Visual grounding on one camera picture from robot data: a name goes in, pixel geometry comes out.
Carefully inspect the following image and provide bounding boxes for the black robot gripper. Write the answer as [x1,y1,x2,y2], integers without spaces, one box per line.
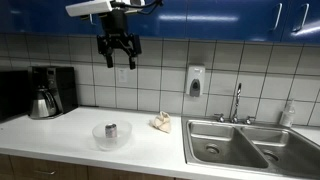
[97,9,142,70]

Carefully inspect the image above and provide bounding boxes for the silver red coke can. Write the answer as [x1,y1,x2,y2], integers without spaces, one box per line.
[105,123,117,138]

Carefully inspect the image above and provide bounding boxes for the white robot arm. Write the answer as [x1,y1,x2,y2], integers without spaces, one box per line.
[65,0,163,70]

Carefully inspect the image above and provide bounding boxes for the black coffee maker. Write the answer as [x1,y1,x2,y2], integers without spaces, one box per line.
[28,66,78,119]

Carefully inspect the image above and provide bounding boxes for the beige crumpled cloth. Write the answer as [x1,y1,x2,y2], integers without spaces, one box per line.
[150,111,171,133]

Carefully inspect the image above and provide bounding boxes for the steel coffee carafe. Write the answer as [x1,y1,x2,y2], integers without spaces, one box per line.
[29,87,57,119]

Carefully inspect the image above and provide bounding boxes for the black microwave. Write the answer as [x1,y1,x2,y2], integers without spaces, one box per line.
[0,70,30,121]

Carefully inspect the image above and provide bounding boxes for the chrome sink faucet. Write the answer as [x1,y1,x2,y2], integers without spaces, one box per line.
[214,84,254,125]

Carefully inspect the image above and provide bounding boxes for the stainless steel double sink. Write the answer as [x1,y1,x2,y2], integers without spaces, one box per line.
[181,117,320,180]

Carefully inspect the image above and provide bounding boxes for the wooden lower cabinets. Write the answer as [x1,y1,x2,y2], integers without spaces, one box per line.
[0,154,185,180]

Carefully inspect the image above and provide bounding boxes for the clear soap pump bottle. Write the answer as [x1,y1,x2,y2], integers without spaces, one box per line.
[279,99,295,127]

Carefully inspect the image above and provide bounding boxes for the blue upper cabinets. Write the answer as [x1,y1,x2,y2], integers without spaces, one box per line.
[0,0,320,44]

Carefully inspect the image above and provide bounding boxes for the white wall outlet plate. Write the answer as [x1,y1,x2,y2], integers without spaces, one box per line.
[117,68,128,83]

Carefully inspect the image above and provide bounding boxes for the white wall soap dispenser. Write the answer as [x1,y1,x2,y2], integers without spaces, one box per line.
[186,65,205,97]

